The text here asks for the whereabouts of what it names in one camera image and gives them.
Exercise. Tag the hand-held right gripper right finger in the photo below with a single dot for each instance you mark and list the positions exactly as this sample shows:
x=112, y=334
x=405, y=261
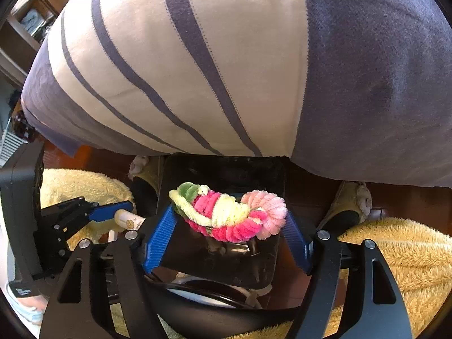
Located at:
x=297, y=245

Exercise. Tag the colourful pipe cleaner bundle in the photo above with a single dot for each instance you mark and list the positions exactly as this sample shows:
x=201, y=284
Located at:
x=229, y=215

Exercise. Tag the beige slipper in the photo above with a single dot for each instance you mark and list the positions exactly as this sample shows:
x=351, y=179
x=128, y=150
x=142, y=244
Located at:
x=143, y=180
x=348, y=204

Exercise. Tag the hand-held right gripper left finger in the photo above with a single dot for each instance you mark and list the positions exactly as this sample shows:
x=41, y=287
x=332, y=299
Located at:
x=160, y=240

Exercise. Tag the cream plastic bottle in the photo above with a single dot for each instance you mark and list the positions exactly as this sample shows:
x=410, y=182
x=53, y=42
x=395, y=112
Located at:
x=128, y=219

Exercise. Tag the yellow fluffy rug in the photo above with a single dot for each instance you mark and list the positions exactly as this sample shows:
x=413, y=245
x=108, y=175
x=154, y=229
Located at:
x=388, y=254

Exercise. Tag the light blue cloth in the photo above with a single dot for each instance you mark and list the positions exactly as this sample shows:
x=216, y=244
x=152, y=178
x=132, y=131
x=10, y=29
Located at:
x=23, y=307

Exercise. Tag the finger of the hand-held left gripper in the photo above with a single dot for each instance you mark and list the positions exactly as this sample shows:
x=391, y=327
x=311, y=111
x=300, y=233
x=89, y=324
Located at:
x=109, y=210

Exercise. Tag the black trash bin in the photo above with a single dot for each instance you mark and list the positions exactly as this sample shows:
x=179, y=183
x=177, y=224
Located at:
x=226, y=174

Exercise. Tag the dark wooden wardrobe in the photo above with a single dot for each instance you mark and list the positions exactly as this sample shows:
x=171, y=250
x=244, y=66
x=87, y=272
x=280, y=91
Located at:
x=31, y=17

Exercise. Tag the white radiator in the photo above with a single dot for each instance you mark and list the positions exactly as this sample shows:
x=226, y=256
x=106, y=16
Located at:
x=12, y=146

